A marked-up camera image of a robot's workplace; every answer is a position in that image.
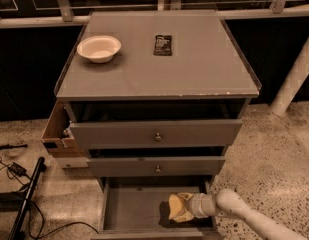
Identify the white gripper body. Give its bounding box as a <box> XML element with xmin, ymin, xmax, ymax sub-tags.
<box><xmin>188</xmin><ymin>193</ymin><xmax>217</xmax><ymax>218</ymax></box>

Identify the middle grey drawer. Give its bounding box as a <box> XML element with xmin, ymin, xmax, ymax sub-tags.
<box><xmin>87</xmin><ymin>147</ymin><xmax>225</xmax><ymax>177</ymax></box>

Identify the black power adapter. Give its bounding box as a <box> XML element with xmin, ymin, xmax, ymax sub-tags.
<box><xmin>9</xmin><ymin>163</ymin><xmax>27</xmax><ymax>177</ymax></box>

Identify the black pole on floor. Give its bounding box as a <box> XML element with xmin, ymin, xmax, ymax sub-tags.
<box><xmin>8</xmin><ymin>157</ymin><xmax>46</xmax><ymax>240</ymax></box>

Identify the black cable on floor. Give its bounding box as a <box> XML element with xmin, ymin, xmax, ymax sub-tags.
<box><xmin>0</xmin><ymin>155</ymin><xmax>100</xmax><ymax>240</ymax></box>

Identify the white paper bowl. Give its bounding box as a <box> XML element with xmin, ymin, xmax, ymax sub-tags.
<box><xmin>77</xmin><ymin>35</ymin><xmax>121</xmax><ymax>63</ymax></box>

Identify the middle drawer knob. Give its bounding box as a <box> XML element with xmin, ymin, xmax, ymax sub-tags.
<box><xmin>155</xmin><ymin>165</ymin><xmax>161</xmax><ymax>173</ymax></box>

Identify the black tool on floor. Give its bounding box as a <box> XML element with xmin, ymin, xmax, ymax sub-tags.
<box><xmin>0</xmin><ymin>144</ymin><xmax>28</xmax><ymax>150</ymax></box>

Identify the drawer knob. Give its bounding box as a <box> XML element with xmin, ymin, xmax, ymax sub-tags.
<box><xmin>154</xmin><ymin>133</ymin><xmax>162</xmax><ymax>142</ymax></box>
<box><xmin>155</xmin><ymin>165</ymin><xmax>161</xmax><ymax>173</ymax></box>

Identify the metal window railing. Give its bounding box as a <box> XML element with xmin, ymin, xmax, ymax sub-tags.
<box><xmin>0</xmin><ymin>0</ymin><xmax>309</xmax><ymax>30</ymax></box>

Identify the grey drawer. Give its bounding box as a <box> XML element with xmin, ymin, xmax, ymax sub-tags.
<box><xmin>67</xmin><ymin>98</ymin><xmax>246</xmax><ymax>149</ymax></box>
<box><xmin>87</xmin><ymin>147</ymin><xmax>225</xmax><ymax>177</ymax></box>
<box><xmin>91</xmin><ymin>176</ymin><xmax>224</xmax><ymax>240</ymax></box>

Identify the bottom grey drawer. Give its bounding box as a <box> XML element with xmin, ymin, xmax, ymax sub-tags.
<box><xmin>91</xmin><ymin>176</ymin><xmax>224</xmax><ymax>240</ymax></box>

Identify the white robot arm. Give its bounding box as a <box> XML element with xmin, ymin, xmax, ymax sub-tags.
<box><xmin>212</xmin><ymin>104</ymin><xmax>309</xmax><ymax>240</ymax></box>

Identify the yellow sponge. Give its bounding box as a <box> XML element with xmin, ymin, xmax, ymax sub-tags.
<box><xmin>168</xmin><ymin>194</ymin><xmax>185</xmax><ymax>221</ymax></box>

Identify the top drawer knob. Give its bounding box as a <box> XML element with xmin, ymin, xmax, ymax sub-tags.
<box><xmin>154</xmin><ymin>133</ymin><xmax>162</xmax><ymax>142</ymax></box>

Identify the grey drawer cabinet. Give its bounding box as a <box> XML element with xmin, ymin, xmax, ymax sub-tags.
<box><xmin>53</xmin><ymin>9</ymin><xmax>262</xmax><ymax>192</ymax></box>

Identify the top grey drawer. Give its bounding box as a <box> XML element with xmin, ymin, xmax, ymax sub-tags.
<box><xmin>67</xmin><ymin>98</ymin><xmax>246</xmax><ymax>149</ymax></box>

